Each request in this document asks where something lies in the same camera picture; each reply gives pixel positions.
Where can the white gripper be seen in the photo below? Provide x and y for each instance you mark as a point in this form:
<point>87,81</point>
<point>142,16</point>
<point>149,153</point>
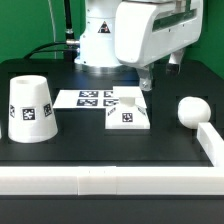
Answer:
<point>148,31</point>

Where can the white lamp base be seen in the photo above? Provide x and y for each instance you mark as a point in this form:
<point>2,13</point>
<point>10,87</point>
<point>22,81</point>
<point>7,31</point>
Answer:
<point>130,111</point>

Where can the white lamp bulb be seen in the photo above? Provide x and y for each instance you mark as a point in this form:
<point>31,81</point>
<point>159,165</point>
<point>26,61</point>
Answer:
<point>192,111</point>

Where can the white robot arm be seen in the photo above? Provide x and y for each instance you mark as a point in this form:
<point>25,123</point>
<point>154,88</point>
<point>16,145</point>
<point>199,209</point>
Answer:
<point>97,43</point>

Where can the white lamp shade cone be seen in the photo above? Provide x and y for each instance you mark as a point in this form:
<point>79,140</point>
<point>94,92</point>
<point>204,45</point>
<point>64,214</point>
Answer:
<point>31,114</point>

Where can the white marker sheet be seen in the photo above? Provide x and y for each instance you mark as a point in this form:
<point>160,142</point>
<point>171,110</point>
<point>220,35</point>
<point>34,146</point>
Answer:
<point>70,99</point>

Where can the white front fence bar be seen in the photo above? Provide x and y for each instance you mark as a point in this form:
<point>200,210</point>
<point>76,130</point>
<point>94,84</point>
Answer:
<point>111,181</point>

